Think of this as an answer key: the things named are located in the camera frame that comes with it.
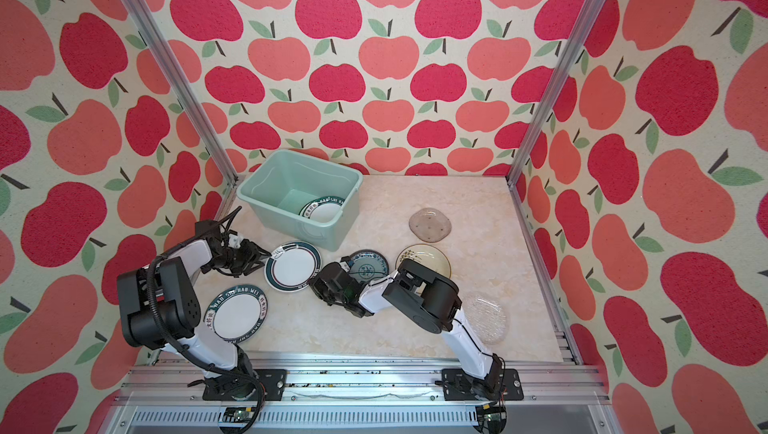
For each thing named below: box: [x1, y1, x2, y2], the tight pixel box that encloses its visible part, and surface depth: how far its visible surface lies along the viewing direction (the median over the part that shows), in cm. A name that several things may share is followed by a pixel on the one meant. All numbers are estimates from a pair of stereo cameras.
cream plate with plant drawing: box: [395, 243, 452, 279], surface depth 100 cm
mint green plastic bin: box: [236, 149, 364, 252], surface depth 106 cm
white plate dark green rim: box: [264, 241, 323, 293], surface depth 97 cm
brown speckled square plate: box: [409, 207, 452, 243], surface depth 109 cm
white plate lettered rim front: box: [203, 285, 269, 344], surface depth 89 cm
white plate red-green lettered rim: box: [298, 196, 345, 222], surface depth 111 cm
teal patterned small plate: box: [349, 249, 389, 283], surface depth 98 cm
